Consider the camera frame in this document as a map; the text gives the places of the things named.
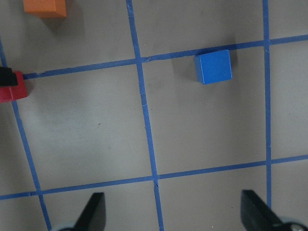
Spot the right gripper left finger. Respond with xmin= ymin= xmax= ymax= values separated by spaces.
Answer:
xmin=73 ymin=192 xmax=106 ymax=231

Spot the red wooden block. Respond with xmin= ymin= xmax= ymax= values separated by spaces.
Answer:
xmin=0 ymin=71 xmax=28 ymax=103

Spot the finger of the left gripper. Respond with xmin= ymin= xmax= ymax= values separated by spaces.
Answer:
xmin=0 ymin=66 xmax=18 ymax=87

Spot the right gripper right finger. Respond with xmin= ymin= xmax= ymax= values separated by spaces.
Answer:
xmin=240 ymin=190 xmax=283 ymax=231

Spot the blue wooden block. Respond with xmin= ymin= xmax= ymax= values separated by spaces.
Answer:
xmin=194 ymin=50 xmax=232 ymax=85

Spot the orange wooden block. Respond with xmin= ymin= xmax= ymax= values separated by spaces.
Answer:
xmin=23 ymin=0 xmax=67 ymax=18

